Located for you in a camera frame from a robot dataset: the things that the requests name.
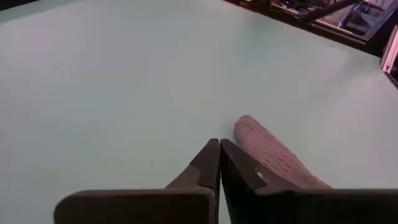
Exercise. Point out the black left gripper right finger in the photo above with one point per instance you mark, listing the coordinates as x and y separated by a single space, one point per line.
311 208

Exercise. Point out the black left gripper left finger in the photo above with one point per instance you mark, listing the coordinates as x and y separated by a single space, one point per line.
140 208

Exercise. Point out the pink woven cloth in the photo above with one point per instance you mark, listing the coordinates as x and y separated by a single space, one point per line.
273 155

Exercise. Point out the green table mat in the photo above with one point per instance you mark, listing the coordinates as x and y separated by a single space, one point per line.
124 93

